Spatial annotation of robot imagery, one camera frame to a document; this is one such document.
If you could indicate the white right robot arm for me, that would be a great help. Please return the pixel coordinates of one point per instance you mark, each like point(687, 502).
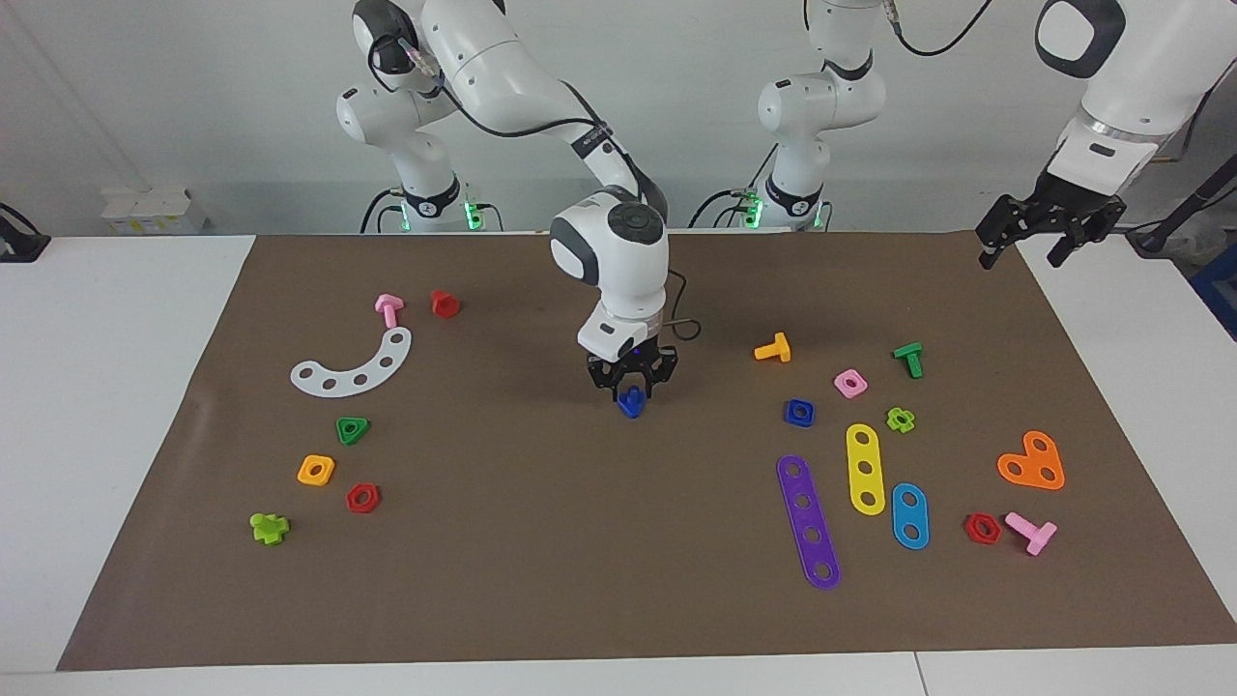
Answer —
point(618, 251)

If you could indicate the lime cross-head bolt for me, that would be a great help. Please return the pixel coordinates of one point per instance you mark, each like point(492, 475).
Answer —
point(268, 529)

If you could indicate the blue square nut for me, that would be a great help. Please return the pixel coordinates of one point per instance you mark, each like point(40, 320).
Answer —
point(789, 418)

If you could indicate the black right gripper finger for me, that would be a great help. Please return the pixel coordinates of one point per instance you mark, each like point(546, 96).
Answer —
point(663, 377)
point(605, 379)

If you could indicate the orange plastic bolt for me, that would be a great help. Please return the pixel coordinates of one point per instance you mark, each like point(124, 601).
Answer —
point(776, 350)

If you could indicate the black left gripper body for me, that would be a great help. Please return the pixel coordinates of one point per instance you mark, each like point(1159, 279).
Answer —
point(1073, 203)

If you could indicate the purple four-hole strip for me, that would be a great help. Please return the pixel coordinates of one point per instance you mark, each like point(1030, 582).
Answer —
point(808, 519)

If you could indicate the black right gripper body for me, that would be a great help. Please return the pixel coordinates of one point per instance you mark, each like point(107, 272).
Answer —
point(640, 360)

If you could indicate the pink square nut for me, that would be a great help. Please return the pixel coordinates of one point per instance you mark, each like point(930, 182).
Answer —
point(841, 390)

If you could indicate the green triangle nut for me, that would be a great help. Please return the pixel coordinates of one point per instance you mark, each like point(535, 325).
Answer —
point(351, 438)

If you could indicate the blue two-hole strip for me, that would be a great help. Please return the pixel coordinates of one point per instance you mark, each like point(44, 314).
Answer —
point(909, 516)

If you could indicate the black clamp mount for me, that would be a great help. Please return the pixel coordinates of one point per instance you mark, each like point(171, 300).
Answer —
point(19, 246)

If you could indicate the brown table mat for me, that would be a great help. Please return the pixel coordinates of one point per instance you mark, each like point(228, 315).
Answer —
point(618, 541)

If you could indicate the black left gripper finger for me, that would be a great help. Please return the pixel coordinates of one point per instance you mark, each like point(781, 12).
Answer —
point(1092, 227)
point(1005, 220)

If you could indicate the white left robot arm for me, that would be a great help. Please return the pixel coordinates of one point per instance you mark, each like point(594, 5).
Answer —
point(1121, 77)

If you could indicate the blue triangle-head bolt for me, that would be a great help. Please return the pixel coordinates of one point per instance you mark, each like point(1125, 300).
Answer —
point(630, 406)

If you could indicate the orange square nut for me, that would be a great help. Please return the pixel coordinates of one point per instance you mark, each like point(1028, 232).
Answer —
point(303, 474)

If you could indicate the black stand pole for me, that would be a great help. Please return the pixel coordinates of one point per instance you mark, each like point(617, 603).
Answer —
point(1160, 237)

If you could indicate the green plastic bolt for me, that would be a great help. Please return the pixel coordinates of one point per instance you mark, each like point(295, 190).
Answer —
point(911, 360)

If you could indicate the pink plastic bolt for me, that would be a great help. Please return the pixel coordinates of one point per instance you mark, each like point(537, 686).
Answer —
point(1036, 534)
point(388, 307)

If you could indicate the blue crate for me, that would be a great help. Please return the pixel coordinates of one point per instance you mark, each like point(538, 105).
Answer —
point(1220, 290)

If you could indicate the orange heart-shaped plate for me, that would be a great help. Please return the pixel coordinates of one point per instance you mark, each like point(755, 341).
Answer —
point(1032, 464)

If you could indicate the yellow three-hole strip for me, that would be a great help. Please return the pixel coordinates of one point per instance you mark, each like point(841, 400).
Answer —
point(866, 452)

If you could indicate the lime flower nut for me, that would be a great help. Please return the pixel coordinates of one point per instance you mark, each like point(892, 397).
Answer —
point(908, 425)

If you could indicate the white curved perforated plate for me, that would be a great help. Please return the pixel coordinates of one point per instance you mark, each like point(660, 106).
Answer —
point(373, 373)

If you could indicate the red plastic bolt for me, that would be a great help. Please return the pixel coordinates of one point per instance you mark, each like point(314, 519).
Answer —
point(445, 305)

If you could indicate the red hexagon nut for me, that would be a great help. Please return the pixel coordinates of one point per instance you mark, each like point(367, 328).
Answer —
point(352, 503)
point(970, 532)

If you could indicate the white cardboard boxes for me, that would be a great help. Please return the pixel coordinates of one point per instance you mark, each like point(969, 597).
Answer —
point(145, 213)

